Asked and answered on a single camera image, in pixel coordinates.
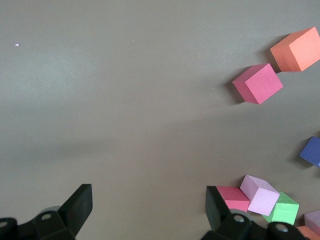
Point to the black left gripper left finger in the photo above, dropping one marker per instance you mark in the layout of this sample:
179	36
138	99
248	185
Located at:
77	210

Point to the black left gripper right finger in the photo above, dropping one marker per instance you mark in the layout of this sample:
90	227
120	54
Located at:
217	212

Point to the green foam cube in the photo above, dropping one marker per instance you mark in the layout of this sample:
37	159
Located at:
283	210

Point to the orange foam cube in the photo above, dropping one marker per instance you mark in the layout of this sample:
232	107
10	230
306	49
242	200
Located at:
300	50
310	233

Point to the pink foam cube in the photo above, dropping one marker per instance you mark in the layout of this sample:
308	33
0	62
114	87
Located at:
313	218
260	200

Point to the crimson foam cube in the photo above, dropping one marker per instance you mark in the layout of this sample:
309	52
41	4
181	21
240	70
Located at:
233	197
262	85

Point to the purple foam cube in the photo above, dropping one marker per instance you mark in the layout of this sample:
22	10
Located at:
312	150

